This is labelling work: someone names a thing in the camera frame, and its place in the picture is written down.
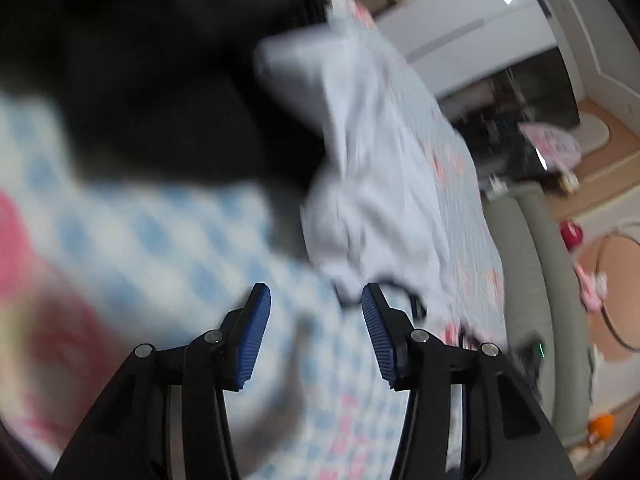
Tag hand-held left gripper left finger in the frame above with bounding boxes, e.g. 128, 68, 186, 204
52, 282, 272, 480

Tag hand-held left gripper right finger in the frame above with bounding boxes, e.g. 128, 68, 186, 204
361, 282, 577, 480

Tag white shirt with navy collar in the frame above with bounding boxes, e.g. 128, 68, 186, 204
252, 20, 453, 321

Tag round hoop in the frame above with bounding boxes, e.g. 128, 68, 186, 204
595, 227, 640, 351

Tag grey padded bed bumper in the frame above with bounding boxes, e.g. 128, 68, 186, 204
482, 182, 593, 448

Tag orange toy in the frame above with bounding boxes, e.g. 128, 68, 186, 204
587, 412, 615, 443

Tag pink toy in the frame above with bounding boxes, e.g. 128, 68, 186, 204
575, 265, 608, 311

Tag red toy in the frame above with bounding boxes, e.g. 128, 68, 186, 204
560, 220, 585, 248

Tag blue checked printed blanket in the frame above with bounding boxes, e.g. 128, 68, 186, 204
0, 0, 506, 480

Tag pink printed bag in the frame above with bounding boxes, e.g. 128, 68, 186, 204
517, 122, 583, 171

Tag white floor mat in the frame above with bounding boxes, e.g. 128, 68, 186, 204
575, 112, 612, 153

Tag black cabinet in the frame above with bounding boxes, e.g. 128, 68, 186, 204
440, 45, 581, 191

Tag black garment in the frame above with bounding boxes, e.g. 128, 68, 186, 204
0, 0, 331, 196

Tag white wardrobe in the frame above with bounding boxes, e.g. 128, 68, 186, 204
372, 0, 558, 98

